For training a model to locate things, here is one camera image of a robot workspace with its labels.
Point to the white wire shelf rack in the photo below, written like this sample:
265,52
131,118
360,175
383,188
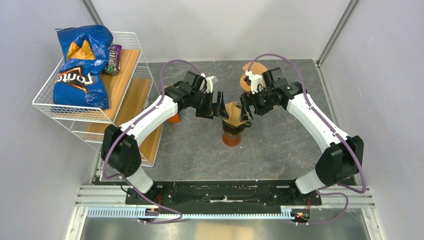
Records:
128,94

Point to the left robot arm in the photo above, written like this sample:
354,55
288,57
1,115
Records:
120,146

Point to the dark green ceramic dripper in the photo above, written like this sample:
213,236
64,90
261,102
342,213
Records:
235,130

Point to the brown paper coffee filter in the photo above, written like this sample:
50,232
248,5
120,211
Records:
256,68

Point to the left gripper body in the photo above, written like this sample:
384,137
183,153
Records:
206,108

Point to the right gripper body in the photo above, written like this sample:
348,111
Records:
262,101

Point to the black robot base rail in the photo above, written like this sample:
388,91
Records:
228,197

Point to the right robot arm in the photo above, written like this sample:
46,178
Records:
342,154

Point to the purple candy packet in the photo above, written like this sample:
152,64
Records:
113,65

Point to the orange liquid glass beaker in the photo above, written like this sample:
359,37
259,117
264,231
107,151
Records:
231,140

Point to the blue Doritos chip bag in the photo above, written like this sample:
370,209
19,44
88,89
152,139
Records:
86,52

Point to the orange filter holder box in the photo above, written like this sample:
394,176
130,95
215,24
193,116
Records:
174,119

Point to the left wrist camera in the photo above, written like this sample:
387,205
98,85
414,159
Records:
207,84

